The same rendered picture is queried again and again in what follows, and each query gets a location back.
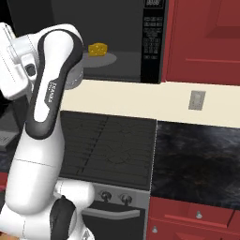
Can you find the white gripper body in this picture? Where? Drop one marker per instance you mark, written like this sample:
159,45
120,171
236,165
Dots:
9,72

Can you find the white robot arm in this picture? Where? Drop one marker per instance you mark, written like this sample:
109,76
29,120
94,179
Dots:
34,175

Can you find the grey microwave turntable plate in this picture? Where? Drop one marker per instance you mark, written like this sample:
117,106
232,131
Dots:
103,60

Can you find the black microwave oven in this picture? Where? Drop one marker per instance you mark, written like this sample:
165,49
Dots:
150,37

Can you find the black oven door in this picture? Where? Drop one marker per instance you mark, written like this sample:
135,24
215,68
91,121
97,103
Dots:
118,229

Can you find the red base cupboard door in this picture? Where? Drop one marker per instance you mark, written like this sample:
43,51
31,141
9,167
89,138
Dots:
193,233

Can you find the grey flat object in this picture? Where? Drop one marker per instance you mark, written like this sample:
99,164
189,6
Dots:
7,139

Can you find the yellow cheese wedge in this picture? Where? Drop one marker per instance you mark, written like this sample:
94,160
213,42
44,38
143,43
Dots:
97,50

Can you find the red base cupboard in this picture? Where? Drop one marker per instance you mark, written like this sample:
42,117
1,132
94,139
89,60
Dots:
3,181

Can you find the black hob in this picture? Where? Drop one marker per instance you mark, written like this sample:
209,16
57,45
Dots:
115,146

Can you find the grey hob knob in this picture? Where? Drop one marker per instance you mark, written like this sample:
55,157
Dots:
106,196
126,199

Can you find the grey oven control panel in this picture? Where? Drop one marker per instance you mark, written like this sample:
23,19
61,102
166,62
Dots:
140,200

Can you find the silver cupboard knob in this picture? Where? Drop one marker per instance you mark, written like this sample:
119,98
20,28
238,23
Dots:
155,230

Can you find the silver drawer knob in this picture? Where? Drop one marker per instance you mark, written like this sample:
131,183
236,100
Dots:
198,215

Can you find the narrow red drawer front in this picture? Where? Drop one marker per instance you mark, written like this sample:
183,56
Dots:
236,220

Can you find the grey wall socket plate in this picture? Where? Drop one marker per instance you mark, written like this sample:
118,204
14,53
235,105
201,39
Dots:
197,100

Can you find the red wall cupboard door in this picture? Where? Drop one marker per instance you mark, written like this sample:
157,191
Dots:
203,40

